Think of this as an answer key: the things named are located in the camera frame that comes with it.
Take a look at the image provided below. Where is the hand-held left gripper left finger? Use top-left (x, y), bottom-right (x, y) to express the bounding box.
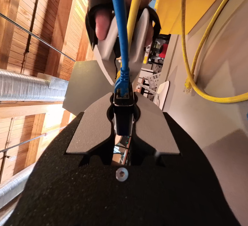
top-left (66, 92), bottom-right (115, 166)

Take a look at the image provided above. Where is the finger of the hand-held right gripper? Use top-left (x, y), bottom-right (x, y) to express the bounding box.
top-left (128, 8), bottom-right (151, 84)
top-left (93, 15), bottom-right (119, 86)

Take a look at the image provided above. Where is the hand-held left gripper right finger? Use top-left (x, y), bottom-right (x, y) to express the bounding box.
top-left (129, 92), bottom-right (182, 166)

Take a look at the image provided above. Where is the blue ethernet cable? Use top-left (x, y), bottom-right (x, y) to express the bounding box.
top-left (107, 0), bottom-right (130, 97)

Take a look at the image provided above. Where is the black ethernet port adapter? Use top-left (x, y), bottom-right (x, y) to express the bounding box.
top-left (113, 84), bottom-right (135, 136)

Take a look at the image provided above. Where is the yellow plastic bin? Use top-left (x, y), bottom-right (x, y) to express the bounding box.
top-left (155, 0), bottom-right (235, 35)

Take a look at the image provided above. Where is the yellow ethernet cable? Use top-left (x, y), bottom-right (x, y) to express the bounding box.
top-left (116, 0), bottom-right (248, 104)

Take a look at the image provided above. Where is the person's right hand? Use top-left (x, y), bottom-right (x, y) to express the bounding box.
top-left (83, 0), bottom-right (168, 41)

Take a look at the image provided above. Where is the black panel with wooden rim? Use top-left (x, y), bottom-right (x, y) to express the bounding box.
top-left (62, 60), bottom-right (115, 115)

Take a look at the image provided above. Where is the white stand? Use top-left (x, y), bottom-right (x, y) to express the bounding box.
top-left (154, 81), bottom-right (170, 110)

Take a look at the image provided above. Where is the printed paper leaflet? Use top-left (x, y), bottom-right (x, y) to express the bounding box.
top-left (147, 73), bottom-right (161, 89)

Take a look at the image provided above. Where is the black ceiling light rail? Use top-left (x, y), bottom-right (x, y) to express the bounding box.
top-left (22, 0), bottom-right (42, 71)

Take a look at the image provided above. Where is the silver air duct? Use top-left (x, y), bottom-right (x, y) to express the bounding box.
top-left (0, 163), bottom-right (36, 210)
top-left (0, 69), bottom-right (69, 103)

